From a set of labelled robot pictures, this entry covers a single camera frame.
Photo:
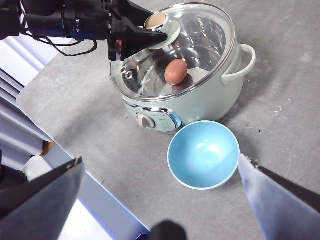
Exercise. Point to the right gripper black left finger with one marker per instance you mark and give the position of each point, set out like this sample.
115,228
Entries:
42,205

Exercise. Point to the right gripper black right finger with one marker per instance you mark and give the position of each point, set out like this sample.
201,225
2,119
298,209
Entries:
282,212

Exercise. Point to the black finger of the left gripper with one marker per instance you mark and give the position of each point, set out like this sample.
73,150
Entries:
132,12
140,41

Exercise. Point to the brown egg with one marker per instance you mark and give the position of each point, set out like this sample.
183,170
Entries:
175,71

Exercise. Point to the glass lid with green knob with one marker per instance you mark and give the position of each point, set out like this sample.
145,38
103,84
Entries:
202,37

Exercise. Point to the pale green electric steamer pot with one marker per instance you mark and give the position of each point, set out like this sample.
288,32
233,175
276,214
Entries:
212,100

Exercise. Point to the white rounded block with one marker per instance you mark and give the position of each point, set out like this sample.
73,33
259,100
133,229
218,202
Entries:
35,166

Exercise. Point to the small yellow block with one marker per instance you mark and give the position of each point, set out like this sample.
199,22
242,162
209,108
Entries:
48,148

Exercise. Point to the blue ribbed bowl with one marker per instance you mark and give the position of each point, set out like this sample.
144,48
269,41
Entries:
202,155

